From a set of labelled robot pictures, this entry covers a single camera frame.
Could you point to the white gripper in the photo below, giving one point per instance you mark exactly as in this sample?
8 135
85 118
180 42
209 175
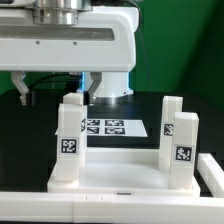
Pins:
102 41

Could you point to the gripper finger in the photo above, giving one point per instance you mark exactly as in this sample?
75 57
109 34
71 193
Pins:
26 95

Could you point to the white desk top tray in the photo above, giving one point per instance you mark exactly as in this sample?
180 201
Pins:
122 172

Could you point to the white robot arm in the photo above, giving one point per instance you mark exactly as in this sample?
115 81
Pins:
114 86

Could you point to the fiducial marker sheet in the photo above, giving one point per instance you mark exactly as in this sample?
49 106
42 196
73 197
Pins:
107 127

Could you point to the white front fence bar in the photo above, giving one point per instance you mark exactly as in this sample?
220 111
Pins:
109 209

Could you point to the white fence bar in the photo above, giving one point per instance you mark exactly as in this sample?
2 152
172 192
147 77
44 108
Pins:
109 209
212 174

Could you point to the white right fence bar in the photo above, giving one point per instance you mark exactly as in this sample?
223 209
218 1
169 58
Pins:
212 174

